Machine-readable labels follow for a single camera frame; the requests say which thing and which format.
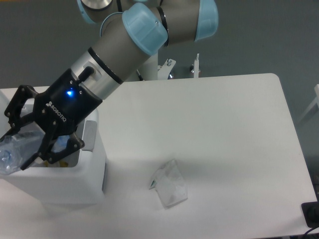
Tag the black device at table edge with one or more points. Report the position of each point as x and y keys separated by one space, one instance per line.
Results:
x=311 y=213

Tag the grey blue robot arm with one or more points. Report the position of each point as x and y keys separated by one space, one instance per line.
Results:
x=130 y=35

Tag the white furniture leg at right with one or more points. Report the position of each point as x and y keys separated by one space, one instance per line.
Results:
x=311 y=109

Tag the white open trash can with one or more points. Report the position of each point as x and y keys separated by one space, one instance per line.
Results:
x=82 y=182

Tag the clear plastic water bottle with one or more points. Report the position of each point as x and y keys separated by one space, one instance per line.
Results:
x=16 y=149

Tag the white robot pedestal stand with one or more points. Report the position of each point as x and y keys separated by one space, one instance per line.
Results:
x=151 y=70

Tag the white paper bag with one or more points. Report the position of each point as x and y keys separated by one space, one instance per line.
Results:
x=169 y=184

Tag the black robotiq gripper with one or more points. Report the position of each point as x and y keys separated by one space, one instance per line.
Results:
x=66 y=102

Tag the yellow trash inside can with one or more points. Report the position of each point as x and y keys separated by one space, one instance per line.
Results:
x=57 y=164

